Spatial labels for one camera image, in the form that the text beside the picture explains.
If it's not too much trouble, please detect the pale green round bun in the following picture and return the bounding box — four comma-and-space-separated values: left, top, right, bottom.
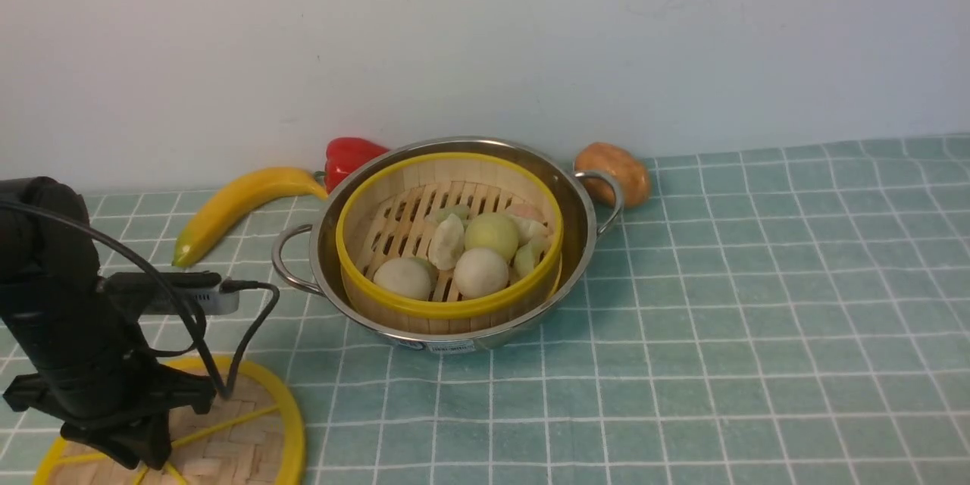
464, 212, 519, 263

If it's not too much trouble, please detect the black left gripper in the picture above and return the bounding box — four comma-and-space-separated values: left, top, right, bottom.
3, 364, 215, 470

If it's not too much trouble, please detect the stainless steel two-handled pot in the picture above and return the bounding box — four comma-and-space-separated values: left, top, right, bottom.
271, 136, 623, 355

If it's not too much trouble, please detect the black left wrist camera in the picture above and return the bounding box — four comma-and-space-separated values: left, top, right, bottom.
98, 271, 240, 320

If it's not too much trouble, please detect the white round bun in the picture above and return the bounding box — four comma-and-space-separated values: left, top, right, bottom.
452, 248, 509, 300

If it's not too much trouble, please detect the woven bamboo steamer lid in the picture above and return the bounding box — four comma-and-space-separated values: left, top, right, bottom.
33, 360, 306, 484

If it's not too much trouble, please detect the brown potato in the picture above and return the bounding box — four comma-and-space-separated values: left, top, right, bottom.
573, 141, 652, 209

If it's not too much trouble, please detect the green dumpling at back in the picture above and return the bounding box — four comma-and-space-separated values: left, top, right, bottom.
425, 205, 471, 225

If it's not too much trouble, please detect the white bun at left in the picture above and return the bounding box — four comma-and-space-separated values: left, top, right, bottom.
373, 256, 439, 301

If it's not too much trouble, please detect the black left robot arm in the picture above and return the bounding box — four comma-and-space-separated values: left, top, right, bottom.
1, 177, 215, 470

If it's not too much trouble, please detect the red bell pepper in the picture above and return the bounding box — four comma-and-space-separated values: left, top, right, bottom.
318, 136, 389, 192

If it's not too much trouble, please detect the pink dumpling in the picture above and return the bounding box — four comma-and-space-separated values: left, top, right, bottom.
505, 202, 546, 224

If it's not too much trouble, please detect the black left camera cable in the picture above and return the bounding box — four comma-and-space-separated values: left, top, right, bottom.
0, 201, 280, 400

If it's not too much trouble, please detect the bamboo steamer basket yellow rim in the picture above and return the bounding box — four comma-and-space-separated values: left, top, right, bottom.
339, 168, 564, 318

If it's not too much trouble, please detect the white folded dumpling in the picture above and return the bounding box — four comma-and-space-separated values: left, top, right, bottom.
427, 214, 465, 271

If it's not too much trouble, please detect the yellow banana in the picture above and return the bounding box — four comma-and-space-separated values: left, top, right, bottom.
171, 167, 329, 268

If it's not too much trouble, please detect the green checkered tablecloth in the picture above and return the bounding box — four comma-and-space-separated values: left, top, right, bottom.
0, 134, 970, 485

